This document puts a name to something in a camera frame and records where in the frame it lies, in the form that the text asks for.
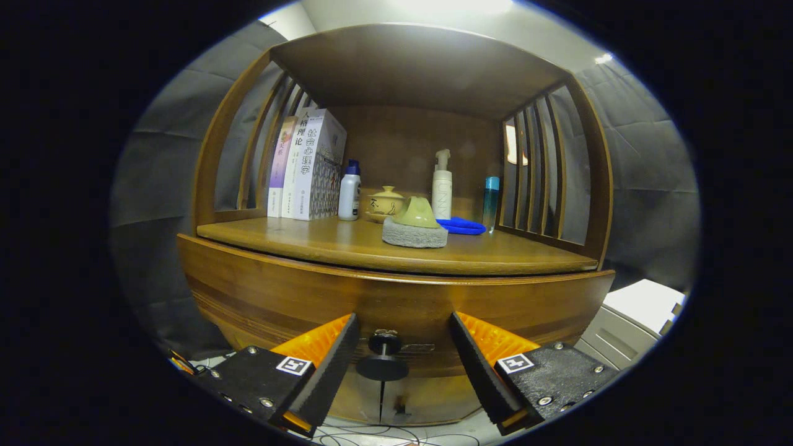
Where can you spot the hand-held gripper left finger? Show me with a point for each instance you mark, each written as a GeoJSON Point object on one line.
{"type": "Point", "coordinates": [331, 371]}

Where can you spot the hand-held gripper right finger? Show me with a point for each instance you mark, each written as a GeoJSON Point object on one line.
{"type": "Point", "coordinates": [480, 371]}

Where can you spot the black drawer knob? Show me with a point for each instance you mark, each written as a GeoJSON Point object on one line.
{"type": "Point", "coordinates": [382, 368]}

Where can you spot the brown wooden drawer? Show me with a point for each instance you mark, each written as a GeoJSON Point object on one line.
{"type": "Point", "coordinates": [310, 297]}

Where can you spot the wooden cabinet door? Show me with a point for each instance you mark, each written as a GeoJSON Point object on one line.
{"type": "Point", "coordinates": [356, 402]}
{"type": "Point", "coordinates": [433, 402]}

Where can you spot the wooden countertop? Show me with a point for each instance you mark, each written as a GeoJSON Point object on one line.
{"type": "Point", "coordinates": [322, 238]}

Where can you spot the brown wooden cabinet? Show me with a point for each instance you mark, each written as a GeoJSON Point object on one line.
{"type": "Point", "coordinates": [421, 68]}

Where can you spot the blue cloth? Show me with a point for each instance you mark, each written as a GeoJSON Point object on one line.
{"type": "Point", "coordinates": [464, 227]}

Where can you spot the orange black device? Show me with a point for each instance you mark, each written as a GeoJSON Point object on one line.
{"type": "Point", "coordinates": [183, 364]}

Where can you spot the teal glass bottle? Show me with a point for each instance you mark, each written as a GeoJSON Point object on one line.
{"type": "Point", "coordinates": [490, 204]}

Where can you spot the yellow lidded teacup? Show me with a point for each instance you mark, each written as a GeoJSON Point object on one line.
{"type": "Point", "coordinates": [384, 203]}

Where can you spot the white bottle blue cap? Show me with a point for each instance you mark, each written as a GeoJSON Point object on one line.
{"type": "Point", "coordinates": [349, 195]}

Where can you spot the white pump bottle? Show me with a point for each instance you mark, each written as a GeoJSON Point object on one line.
{"type": "Point", "coordinates": [442, 192]}

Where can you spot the thin white book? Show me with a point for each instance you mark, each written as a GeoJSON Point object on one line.
{"type": "Point", "coordinates": [292, 179]}

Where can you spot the thick white patterned book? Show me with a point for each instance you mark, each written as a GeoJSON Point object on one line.
{"type": "Point", "coordinates": [319, 173]}

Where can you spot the pink book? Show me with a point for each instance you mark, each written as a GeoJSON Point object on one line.
{"type": "Point", "coordinates": [279, 173]}

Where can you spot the small ceiling light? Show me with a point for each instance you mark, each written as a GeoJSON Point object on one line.
{"type": "Point", "coordinates": [604, 58]}

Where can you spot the large ceiling light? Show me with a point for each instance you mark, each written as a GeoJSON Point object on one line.
{"type": "Point", "coordinates": [458, 5]}

